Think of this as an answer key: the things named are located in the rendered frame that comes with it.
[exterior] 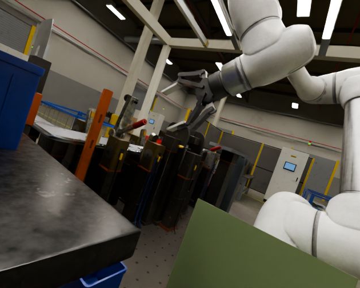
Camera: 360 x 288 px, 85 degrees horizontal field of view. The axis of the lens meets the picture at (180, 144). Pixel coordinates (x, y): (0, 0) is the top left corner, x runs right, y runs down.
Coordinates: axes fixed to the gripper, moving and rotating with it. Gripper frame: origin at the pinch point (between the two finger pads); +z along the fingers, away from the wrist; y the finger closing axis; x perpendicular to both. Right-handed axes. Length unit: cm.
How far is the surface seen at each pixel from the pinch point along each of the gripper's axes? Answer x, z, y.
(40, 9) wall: -298, 977, 1165
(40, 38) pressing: 28.6, 24.6, 26.2
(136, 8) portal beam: -186, 164, 364
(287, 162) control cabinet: -697, 26, 46
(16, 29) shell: -220, 1052, 1009
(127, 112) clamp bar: 2.5, 17.1, 5.2
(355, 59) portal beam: -350, -142, 148
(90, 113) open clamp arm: -2, 47, 19
